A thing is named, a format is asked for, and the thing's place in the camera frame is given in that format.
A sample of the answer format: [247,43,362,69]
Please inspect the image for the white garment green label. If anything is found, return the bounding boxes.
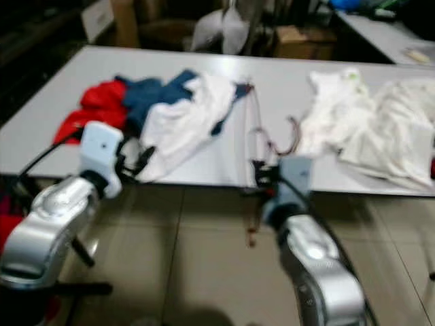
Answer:
[296,68,381,160]

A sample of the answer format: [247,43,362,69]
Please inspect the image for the white side table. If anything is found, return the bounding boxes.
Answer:
[336,12,435,65]

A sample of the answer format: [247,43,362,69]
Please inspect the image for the cream garment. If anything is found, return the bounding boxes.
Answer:
[340,78,435,191]

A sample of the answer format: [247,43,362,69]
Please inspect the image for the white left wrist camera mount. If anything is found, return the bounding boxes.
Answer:
[78,121,124,199]

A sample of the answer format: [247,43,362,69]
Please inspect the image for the grey pillow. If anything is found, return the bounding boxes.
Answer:
[221,7,266,55]
[190,10,228,54]

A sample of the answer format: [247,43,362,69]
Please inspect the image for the red clothes hanger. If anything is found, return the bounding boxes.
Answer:
[243,81,303,249]

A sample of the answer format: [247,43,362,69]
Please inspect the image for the brown cardboard box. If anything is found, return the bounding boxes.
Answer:
[272,26,337,60]

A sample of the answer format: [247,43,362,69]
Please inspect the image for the red garment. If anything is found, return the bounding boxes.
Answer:
[53,80,130,145]

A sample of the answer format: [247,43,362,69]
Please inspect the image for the white drawer front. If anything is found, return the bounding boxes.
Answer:
[82,0,115,43]

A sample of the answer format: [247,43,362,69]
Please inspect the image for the blue denim jacket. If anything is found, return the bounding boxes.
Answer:
[114,70,252,137]

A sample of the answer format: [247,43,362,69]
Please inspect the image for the black shelf unit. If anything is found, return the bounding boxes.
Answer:
[0,0,89,123]

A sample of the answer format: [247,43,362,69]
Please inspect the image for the white flag print t-shirt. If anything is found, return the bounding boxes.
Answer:
[141,73,237,183]

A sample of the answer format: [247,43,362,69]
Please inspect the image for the brown armchair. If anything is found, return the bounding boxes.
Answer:
[139,0,211,52]

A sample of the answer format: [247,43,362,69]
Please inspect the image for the blue box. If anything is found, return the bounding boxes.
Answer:
[330,0,368,11]

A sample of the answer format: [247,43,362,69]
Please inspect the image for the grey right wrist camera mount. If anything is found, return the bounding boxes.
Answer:
[272,155,313,218]

